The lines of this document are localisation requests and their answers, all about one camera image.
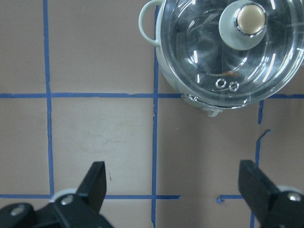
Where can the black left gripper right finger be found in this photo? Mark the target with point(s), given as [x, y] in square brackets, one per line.
[258, 191]

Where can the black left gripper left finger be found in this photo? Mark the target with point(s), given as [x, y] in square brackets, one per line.
[92, 189]

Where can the glass pot lid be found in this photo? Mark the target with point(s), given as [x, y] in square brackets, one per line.
[228, 47]

